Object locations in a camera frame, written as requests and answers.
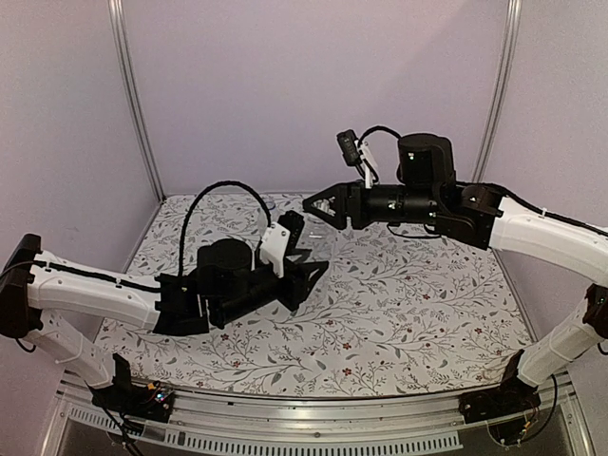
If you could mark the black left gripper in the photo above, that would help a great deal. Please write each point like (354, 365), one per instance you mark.
(297, 287)

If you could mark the wrist camera on white mount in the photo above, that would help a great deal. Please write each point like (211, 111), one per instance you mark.
(357, 154)
(279, 239)

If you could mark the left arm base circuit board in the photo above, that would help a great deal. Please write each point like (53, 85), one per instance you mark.
(153, 402)

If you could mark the aluminium corner post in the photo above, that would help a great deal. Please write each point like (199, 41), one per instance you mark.
(132, 95)
(507, 54)

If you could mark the clear Pepsi plastic bottle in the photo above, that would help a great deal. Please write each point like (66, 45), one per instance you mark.
(272, 208)

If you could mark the left wrist camera on white mount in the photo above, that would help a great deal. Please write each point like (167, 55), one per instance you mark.
(279, 239)

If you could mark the right wrist camera on white mount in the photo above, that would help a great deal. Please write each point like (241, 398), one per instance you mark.
(357, 154)

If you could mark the aluminium corner post right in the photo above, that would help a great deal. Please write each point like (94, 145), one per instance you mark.
(507, 54)

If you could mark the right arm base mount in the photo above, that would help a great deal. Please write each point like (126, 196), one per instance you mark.
(511, 396)

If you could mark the floral patterned table mat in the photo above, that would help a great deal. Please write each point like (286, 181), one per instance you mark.
(403, 315)

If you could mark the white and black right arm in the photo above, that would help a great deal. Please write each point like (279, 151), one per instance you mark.
(486, 216)

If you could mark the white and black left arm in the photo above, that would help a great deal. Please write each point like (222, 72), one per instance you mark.
(230, 280)

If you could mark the aluminium front frame rail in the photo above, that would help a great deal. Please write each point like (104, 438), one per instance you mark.
(216, 422)

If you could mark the aluminium corner post left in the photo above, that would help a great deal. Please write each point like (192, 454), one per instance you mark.
(132, 95)

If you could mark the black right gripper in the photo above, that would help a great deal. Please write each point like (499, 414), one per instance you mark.
(342, 191)

